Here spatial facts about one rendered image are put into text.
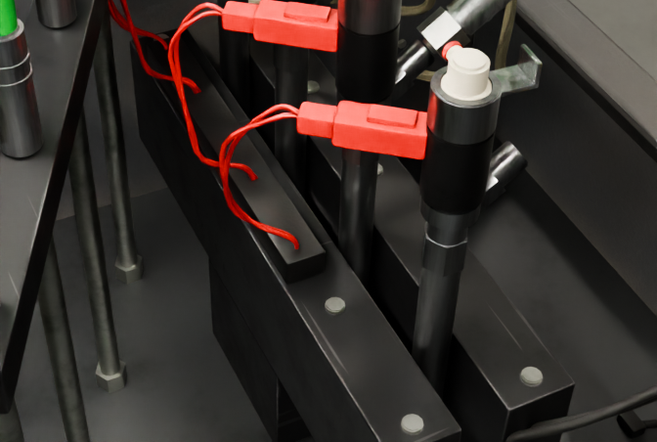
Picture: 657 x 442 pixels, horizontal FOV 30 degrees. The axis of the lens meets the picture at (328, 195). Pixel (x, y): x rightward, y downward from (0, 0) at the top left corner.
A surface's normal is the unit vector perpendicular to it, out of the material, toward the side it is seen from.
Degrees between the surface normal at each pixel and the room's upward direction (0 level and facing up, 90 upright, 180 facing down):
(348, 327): 0
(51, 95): 0
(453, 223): 90
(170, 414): 0
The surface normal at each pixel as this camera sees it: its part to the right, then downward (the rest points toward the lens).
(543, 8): 0.03, -0.73
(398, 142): -0.20, 0.67
